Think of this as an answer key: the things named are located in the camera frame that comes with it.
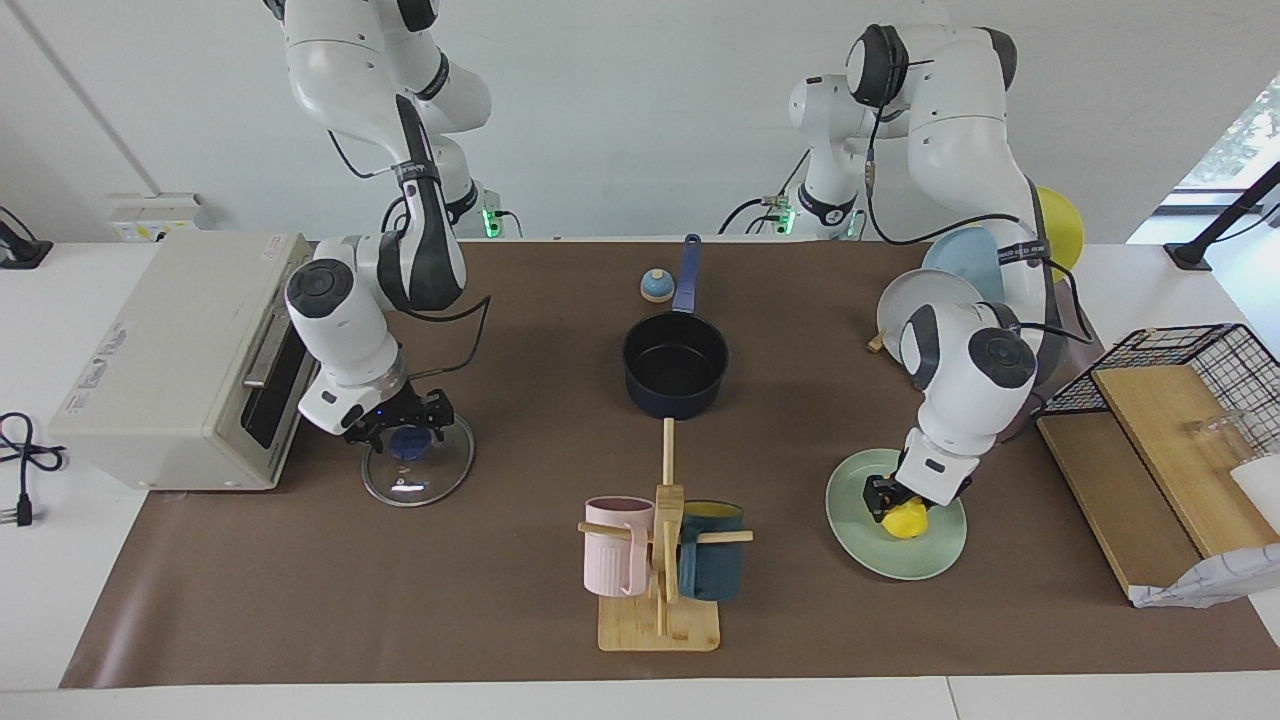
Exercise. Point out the glass lid with blue knob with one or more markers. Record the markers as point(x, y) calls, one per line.
point(420, 485)

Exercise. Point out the wooden mug tree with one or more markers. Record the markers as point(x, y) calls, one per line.
point(660, 625)

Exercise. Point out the grey plate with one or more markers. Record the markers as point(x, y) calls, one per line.
point(930, 290)

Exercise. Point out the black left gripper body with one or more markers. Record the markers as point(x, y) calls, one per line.
point(885, 485)

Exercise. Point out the brown wooden cutting board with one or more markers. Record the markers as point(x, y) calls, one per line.
point(1110, 490)

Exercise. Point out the yellow potato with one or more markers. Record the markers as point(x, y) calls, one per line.
point(908, 525)

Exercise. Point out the light blue plate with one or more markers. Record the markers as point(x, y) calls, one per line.
point(965, 260)

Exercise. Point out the white wall socket box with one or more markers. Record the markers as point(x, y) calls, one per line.
point(160, 215)

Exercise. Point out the green plate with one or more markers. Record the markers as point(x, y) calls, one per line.
point(900, 560)

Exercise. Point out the pink ribbed mug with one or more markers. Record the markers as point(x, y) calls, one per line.
point(615, 550)

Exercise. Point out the cream toaster oven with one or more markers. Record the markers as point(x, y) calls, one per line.
point(170, 380)

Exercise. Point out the light wooden cutting board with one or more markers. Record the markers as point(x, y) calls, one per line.
point(1170, 450)

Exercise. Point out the black desk clamp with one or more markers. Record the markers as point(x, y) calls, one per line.
point(25, 255)

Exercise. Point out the brown table mat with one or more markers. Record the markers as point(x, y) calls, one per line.
point(500, 600)

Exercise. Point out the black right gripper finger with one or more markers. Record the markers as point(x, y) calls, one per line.
point(442, 415)
point(365, 438)

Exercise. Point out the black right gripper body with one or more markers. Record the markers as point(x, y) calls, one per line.
point(395, 412)

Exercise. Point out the black angled stand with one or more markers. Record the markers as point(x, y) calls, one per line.
point(1190, 255)

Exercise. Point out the yellow plate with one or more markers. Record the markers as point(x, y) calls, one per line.
point(1065, 230)

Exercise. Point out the white checked cloth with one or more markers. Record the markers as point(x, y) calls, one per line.
point(1210, 585)

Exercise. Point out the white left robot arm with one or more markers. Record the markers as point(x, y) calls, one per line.
point(970, 400)

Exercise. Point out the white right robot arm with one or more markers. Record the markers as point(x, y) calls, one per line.
point(330, 320)

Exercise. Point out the dark blue saucepan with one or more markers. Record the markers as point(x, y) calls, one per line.
point(675, 365)

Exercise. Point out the teal mug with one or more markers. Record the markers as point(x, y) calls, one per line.
point(712, 570)

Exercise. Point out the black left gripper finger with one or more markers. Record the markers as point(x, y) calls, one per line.
point(876, 506)

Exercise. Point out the clear glass cup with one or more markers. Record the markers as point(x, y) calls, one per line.
point(1225, 435)

